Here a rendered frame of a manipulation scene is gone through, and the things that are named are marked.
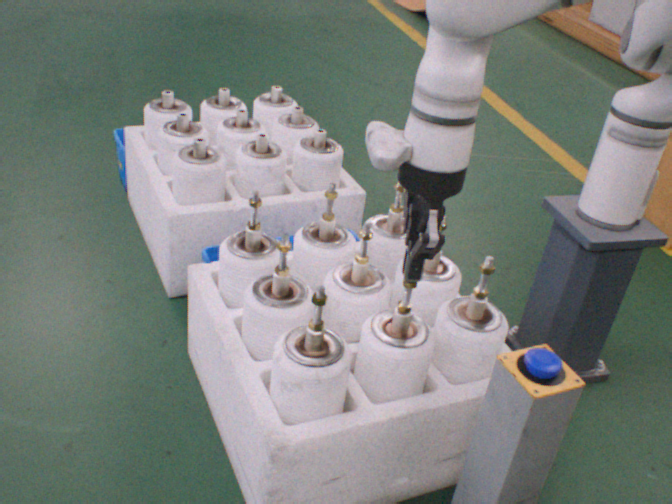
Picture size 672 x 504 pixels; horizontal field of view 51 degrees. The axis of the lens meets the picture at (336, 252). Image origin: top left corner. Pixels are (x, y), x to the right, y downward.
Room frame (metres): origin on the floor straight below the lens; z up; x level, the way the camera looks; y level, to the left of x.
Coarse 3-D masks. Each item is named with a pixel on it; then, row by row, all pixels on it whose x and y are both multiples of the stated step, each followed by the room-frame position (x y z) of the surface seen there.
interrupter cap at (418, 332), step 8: (384, 312) 0.74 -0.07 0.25; (392, 312) 0.75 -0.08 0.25; (376, 320) 0.73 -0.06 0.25; (384, 320) 0.73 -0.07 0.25; (392, 320) 0.73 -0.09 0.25; (416, 320) 0.74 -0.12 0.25; (376, 328) 0.71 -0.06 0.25; (384, 328) 0.71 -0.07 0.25; (416, 328) 0.72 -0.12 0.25; (424, 328) 0.72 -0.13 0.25; (376, 336) 0.69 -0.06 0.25; (384, 336) 0.70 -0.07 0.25; (392, 336) 0.70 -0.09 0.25; (400, 336) 0.70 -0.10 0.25; (408, 336) 0.71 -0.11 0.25; (416, 336) 0.70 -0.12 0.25; (424, 336) 0.71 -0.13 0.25; (392, 344) 0.68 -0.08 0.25; (400, 344) 0.68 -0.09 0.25; (408, 344) 0.69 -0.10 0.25; (416, 344) 0.69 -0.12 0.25
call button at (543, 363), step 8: (528, 352) 0.61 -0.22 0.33; (536, 352) 0.61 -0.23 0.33; (544, 352) 0.61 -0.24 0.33; (552, 352) 0.61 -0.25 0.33; (528, 360) 0.59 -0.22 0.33; (536, 360) 0.59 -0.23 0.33; (544, 360) 0.60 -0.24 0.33; (552, 360) 0.60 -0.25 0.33; (560, 360) 0.60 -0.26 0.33; (528, 368) 0.59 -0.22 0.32; (536, 368) 0.58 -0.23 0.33; (544, 368) 0.58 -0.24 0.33; (552, 368) 0.59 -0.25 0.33; (560, 368) 0.59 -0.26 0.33; (536, 376) 0.59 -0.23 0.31; (544, 376) 0.58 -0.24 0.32; (552, 376) 0.58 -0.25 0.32
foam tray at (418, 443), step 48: (192, 288) 0.87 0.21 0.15; (192, 336) 0.87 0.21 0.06; (240, 336) 0.75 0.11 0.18; (240, 384) 0.66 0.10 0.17; (432, 384) 0.71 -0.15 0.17; (480, 384) 0.72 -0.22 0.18; (240, 432) 0.65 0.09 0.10; (288, 432) 0.59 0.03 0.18; (336, 432) 0.60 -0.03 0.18; (384, 432) 0.63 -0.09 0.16; (432, 432) 0.66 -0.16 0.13; (240, 480) 0.64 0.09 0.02; (288, 480) 0.57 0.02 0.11; (336, 480) 0.60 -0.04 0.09; (384, 480) 0.64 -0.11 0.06; (432, 480) 0.67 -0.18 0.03
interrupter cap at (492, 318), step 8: (464, 296) 0.81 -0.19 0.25; (448, 304) 0.78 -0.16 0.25; (456, 304) 0.79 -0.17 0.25; (464, 304) 0.79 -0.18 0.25; (488, 304) 0.80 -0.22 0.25; (448, 312) 0.76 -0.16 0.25; (456, 312) 0.77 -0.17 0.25; (464, 312) 0.77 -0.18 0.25; (488, 312) 0.78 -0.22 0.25; (496, 312) 0.78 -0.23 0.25; (456, 320) 0.75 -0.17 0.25; (464, 320) 0.75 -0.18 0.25; (472, 320) 0.76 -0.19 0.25; (480, 320) 0.76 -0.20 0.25; (488, 320) 0.76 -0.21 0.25; (496, 320) 0.76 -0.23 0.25; (464, 328) 0.74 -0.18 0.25; (472, 328) 0.74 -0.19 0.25; (480, 328) 0.74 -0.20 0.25; (488, 328) 0.74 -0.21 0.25; (496, 328) 0.75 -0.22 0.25
